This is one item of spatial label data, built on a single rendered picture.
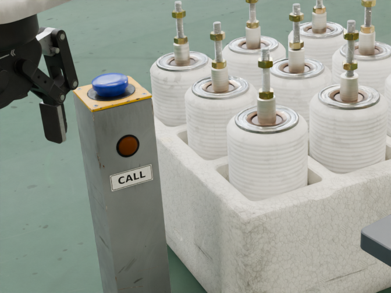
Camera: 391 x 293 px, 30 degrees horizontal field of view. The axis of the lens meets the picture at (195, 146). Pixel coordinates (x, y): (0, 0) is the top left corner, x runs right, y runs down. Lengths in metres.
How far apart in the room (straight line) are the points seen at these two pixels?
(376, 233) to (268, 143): 0.28
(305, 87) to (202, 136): 0.15
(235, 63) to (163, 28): 0.99
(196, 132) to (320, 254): 0.22
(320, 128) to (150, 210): 0.23
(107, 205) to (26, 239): 0.35
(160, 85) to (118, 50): 0.88
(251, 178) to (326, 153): 0.11
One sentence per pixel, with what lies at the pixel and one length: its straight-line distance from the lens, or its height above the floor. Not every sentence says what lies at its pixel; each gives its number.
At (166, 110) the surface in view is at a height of 0.20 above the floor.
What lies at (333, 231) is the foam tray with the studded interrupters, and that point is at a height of 0.12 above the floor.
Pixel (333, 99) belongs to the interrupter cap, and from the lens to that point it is 0.91.
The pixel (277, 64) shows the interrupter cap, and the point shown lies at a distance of 1.03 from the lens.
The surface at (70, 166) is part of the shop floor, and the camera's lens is 1.35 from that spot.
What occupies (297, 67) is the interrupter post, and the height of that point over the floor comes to 0.26.
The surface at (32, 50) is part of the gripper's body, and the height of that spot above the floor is 0.42.
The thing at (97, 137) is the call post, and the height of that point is 0.28.
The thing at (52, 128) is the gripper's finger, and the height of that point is 0.34.
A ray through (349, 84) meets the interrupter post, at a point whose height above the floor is 0.27.
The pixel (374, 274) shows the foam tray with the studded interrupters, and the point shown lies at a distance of 0.98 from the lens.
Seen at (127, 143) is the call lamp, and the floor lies 0.27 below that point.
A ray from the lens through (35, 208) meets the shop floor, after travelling 1.24.
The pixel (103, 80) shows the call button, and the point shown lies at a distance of 0.80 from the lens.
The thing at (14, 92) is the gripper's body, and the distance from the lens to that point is 0.63.
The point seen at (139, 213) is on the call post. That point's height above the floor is 0.17.
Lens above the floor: 0.62
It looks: 27 degrees down
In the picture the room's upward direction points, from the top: 4 degrees counter-clockwise
